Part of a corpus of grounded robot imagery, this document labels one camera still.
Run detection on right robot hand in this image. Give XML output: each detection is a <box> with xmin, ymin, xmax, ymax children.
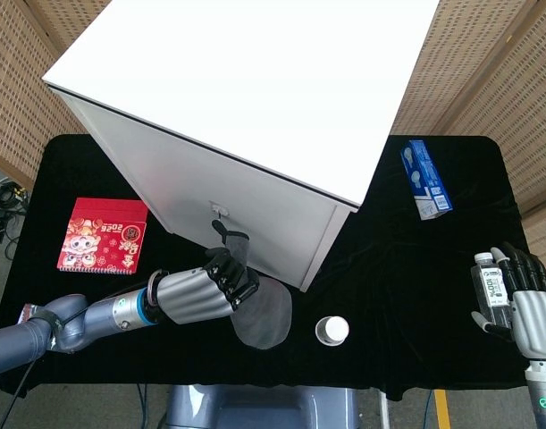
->
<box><xmin>471</xmin><ymin>242</ymin><xmax>546</xmax><ymax>360</ymax></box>

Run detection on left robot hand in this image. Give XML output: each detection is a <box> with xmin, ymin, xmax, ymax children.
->
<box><xmin>147</xmin><ymin>218</ymin><xmax>261</xmax><ymax>325</ymax></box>

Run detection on grey cloth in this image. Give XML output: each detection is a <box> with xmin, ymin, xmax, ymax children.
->
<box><xmin>222</xmin><ymin>230</ymin><xmax>294</xmax><ymax>351</ymax></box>

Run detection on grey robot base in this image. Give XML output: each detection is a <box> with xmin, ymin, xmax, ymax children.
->
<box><xmin>164</xmin><ymin>383</ymin><xmax>359</xmax><ymax>429</ymax></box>

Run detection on white cabinet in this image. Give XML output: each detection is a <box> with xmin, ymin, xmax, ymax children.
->
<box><xmin>41</xmin><ymin>0</ymin><xmax>442</xmax><ymax>293</ymax></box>

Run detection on red desk calendar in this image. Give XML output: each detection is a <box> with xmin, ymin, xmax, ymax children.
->
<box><xmin>56</xmin><ymin>197</ymin><xmax>149</xmax><ymax>276</ymax></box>

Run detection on white paper cup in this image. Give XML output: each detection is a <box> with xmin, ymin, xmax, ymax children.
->
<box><xmin>315</xmin><ymin>315</ymin><xmax>350</xmax><ymax>347</ymax></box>

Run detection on black tablecloth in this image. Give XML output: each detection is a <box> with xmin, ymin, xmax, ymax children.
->
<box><xmin>0</xmin><ymin>133</ymin><xmax>544</xmax><ymax>402</ymax></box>

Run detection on blue light bulb box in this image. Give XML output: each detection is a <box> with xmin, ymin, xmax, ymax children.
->
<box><xmin>399</xmin><ymin>139</ymin><xmax>454</xmax><ymax>222</ymax></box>

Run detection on dark illustrated card box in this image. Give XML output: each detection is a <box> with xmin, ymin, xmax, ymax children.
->
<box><xmin>16</xmin><ymin>303</ymin><xmax>44</xmax><ymax>325</ymax></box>

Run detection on blue cable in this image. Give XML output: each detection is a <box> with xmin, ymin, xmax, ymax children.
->
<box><xmin>136</xmin><ymin>383</ymin><xmax>149</xmax><ymax>429</ymax></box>
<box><xmin>423</xmin><ymin>388</ymin><xmax>436</xmax><ymax>429</ymax></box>

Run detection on black cables on floor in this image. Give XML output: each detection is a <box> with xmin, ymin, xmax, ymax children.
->
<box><xmin>0</xmin><ymin>176</ymin><xmax>30</xmax><ymax>245</ymax></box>

